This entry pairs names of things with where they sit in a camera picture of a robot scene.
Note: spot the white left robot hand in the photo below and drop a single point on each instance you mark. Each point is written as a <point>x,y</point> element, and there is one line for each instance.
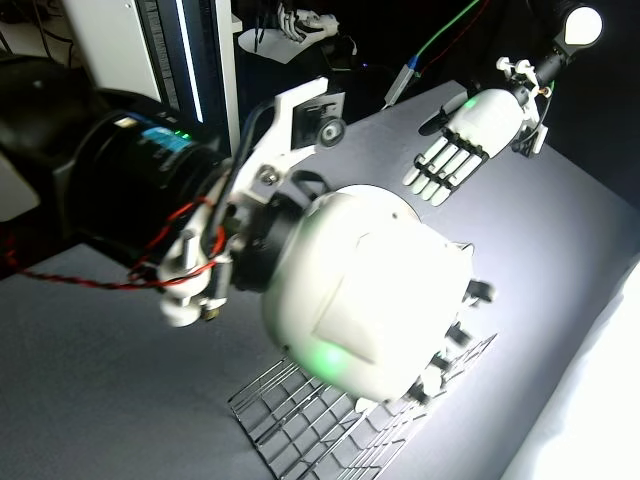
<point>480,120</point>

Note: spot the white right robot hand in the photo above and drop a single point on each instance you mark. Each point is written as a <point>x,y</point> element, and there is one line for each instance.
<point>370,300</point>

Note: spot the black electronic box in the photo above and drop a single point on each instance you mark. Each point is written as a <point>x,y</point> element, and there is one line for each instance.
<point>340,50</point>

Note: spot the spare white robot hand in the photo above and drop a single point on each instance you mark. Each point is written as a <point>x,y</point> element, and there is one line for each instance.
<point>320,22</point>

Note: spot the white paper sheet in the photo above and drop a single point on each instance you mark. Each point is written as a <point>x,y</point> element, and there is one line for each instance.
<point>270,45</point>

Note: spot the white robot body column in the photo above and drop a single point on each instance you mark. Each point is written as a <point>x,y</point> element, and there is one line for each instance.
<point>115,45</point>

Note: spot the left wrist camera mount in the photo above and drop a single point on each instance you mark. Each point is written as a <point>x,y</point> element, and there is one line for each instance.
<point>537,140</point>

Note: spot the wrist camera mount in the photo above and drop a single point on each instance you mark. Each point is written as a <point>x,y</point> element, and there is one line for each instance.
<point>537,140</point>
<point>285,130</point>

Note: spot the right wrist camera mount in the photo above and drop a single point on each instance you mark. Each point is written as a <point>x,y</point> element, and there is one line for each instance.
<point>285,130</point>

